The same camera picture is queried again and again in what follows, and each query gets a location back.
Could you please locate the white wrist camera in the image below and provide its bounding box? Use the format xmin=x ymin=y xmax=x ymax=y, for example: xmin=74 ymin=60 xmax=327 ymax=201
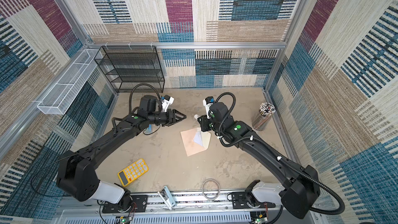
xmin=161 ymin=95 xmax=174 ymax=112
xmin=203 ymin=96 xmax=215 ymax=119

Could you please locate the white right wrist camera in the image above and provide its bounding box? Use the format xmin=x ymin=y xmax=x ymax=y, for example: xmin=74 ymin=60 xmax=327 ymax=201
xmin=203 ymin=96 xmax=215 ymax=119

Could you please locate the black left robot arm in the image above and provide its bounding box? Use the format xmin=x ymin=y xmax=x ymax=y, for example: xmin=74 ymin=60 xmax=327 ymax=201
xmin=55 ymin=94 xmax=187 ymax=208

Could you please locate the white letter with green border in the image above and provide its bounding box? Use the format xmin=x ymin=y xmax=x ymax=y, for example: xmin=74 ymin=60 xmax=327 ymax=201
xmin=193 ymin=130 xmax=204 ymax=147

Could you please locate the light blue stapler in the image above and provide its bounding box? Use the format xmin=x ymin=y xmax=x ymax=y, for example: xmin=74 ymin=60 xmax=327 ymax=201
xmin=157 ymin=186 xmax=176 ymax=210

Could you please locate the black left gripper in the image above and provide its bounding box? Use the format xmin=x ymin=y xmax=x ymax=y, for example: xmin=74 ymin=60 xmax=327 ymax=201
xmin=148 ymin=109 xmax=187 ymax=127

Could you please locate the coiled white cable ring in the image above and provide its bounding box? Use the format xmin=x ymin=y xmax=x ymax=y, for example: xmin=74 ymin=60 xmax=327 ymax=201
xmin=201 ymin=178 xmax=221 ymax=201

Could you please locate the white wire mesh basket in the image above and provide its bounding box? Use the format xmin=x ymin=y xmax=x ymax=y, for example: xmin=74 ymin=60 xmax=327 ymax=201
xmin=37 ymin=49 xmax=98 ymax=115

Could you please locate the black wire shelf rack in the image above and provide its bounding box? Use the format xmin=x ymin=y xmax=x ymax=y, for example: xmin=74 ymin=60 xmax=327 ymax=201
xmin=94 ymin=46 xmax=165 ymax=93

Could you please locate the yellow calculator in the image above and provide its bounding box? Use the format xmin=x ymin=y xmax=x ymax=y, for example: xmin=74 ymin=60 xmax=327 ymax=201
xmin=118 ymin=158 xmax=149 ymax=187

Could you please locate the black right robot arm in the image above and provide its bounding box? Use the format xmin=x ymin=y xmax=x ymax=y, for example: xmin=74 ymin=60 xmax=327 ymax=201
xmin=197 ymin=92 xmax=345 ymax=219

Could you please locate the cup of pencils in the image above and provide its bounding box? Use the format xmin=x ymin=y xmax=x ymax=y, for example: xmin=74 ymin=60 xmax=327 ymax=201
xmin=252 ymin=102 xmax=276 ymax=131

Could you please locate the pink envelope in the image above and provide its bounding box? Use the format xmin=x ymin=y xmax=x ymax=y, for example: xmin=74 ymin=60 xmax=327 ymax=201
xmin=180 ymin=128 xmax=211 ymax=157

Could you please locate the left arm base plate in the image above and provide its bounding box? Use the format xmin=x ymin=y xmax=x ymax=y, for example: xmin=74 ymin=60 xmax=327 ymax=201
xmin=102 ymin=195 xmax=148 ymax=214

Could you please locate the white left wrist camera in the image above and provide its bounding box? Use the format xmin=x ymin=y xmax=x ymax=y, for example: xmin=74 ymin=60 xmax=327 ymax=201
xmin=161 ymin=95 xmax=174 ymax=112

